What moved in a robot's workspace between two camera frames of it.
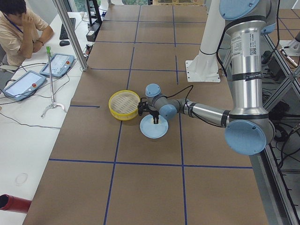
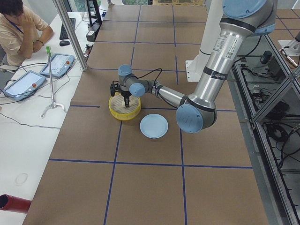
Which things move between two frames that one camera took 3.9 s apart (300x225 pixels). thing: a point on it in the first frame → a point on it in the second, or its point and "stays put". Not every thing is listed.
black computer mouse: [63, 43] stays put
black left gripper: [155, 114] → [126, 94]
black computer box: [92, 34] stays put
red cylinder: [8, 202] stays put
